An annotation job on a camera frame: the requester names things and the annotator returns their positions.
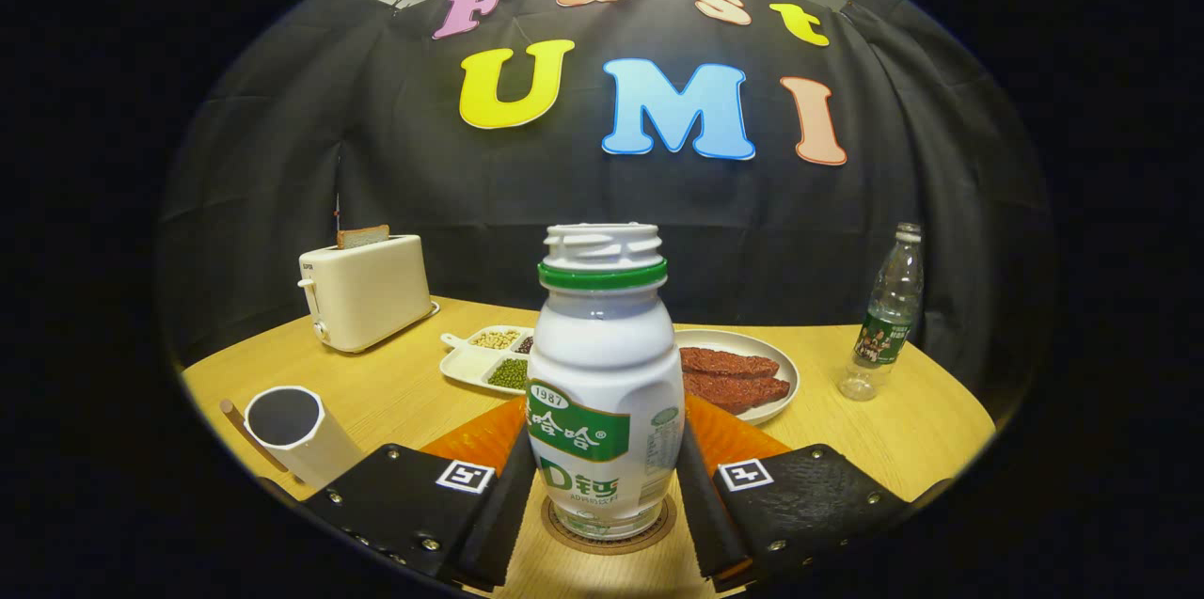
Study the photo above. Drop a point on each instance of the wooden table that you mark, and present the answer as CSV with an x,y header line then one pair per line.
x,y
847,449

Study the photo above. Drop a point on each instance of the clear plastic water bottle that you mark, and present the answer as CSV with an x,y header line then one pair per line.
x,y
884,326

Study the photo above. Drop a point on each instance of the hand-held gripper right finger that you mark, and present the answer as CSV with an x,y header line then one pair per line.
x,y
809,496

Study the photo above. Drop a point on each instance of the white divided dish of beans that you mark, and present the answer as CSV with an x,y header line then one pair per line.
x,y
475,362

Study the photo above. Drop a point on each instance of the white round plate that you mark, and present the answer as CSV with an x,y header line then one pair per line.
x,y
785,369

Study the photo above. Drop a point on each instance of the white juice bottle green label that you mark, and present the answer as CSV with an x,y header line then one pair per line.
x,y
602,364

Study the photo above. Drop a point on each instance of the brown dried meat slice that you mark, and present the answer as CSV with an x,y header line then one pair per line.
x,y
738,392
729,362

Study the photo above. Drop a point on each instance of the cream toaster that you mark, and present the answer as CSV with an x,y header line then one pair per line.
x,y
367,293

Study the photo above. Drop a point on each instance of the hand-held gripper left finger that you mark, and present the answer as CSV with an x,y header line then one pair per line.
x,y
395,496

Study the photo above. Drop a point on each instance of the toast slice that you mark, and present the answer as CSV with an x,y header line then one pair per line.
x,y
363,236

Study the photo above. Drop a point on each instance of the black backdrop cloth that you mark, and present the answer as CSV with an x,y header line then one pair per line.
x,y
470,185

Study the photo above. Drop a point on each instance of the round cork coaster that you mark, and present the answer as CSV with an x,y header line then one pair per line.
x,y
555,531

